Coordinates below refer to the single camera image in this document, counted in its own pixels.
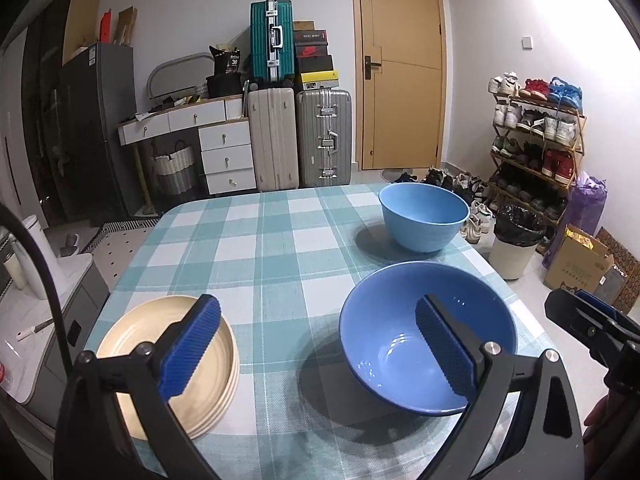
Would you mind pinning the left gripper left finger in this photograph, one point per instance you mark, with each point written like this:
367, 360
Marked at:
183, 344

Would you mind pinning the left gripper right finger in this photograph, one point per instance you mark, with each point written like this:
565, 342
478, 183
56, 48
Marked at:
454, 345

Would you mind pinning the large blue bowl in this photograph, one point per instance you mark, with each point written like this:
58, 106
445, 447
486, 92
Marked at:
389, 354

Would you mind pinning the large cream plate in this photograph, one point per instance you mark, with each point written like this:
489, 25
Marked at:
210, 391

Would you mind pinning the light blue bowl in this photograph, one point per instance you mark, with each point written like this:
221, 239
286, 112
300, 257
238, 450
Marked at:
422, 217

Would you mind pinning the person's hand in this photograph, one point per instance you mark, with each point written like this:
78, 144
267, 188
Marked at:
595, 418

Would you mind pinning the cardboard box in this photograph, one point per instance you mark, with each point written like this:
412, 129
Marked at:
581, 261

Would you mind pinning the teal checked tablecloth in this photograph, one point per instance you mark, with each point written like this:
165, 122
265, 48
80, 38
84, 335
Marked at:
281, 265

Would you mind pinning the white trash bin black bag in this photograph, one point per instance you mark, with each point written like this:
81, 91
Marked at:
517, 233

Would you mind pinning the purple bag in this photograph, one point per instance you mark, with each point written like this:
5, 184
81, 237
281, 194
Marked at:
584, 209

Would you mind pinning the woven laundry basket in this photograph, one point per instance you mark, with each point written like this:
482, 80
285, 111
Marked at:
176, 170

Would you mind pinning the dark refrigerator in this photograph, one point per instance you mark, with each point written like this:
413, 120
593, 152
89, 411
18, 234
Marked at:
98, 177

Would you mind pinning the white drawer cabinet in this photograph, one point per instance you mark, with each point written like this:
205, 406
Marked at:
223, 139

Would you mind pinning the beige suitcase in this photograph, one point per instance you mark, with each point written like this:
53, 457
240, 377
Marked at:
271, 114

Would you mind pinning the wooden shoe rack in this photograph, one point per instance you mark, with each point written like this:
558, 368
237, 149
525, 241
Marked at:
537, 148

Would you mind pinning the silver grey suitcase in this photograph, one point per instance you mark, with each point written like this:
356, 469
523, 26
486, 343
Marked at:
324, 137

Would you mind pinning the stack of shoe boxes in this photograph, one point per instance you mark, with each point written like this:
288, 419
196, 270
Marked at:
314, 66

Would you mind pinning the teal suitcase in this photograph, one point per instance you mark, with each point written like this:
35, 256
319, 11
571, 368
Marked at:
272, 53

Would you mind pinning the wooden door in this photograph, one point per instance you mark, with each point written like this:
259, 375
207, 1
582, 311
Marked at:
401, 82

